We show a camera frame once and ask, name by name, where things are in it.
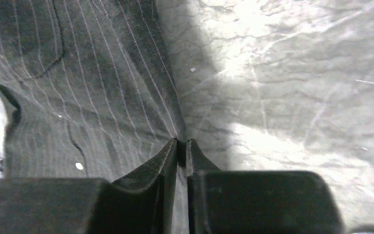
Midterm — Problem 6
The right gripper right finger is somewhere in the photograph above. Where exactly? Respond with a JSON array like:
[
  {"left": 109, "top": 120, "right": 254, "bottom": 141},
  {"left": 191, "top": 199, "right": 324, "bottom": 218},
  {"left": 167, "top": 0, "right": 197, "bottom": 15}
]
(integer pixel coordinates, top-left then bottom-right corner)
[{"left": 186, "top": 139, "right": 344, "bottom": 234}]

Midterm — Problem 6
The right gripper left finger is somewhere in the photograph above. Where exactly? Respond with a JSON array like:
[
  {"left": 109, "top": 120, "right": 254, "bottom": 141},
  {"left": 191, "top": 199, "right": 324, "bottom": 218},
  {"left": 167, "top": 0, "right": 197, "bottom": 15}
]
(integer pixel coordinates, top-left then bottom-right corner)
[{"left": 0, "top": 139, "right": 178, "bottom": 234}]

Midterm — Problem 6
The black pinstriped shirt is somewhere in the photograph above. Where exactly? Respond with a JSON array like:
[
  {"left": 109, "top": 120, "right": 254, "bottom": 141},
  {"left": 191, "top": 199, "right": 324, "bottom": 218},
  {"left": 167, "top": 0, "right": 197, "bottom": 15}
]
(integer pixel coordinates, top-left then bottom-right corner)
[{"left": 0, "top": 0, "right": 185, "bottom": 181}]

